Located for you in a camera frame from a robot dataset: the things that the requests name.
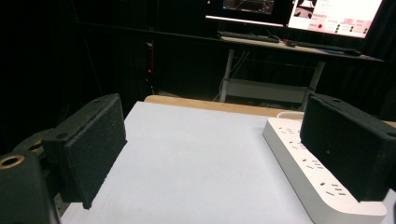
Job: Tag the dark screen monitor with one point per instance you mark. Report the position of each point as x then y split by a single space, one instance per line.
246 11

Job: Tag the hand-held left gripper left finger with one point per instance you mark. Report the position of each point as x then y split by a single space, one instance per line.
90 146

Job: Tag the bright screen monitor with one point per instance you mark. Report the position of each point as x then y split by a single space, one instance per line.
334 15

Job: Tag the black keyboard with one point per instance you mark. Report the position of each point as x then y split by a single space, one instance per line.
247 36
327 48

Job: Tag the white power strip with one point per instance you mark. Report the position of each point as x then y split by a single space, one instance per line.
299 168

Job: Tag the pale blue table mat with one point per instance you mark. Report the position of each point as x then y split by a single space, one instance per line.
193 168

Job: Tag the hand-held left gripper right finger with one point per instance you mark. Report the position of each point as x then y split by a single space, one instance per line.
351 152

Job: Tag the white-legged wooden desk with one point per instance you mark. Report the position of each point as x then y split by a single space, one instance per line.
264 90

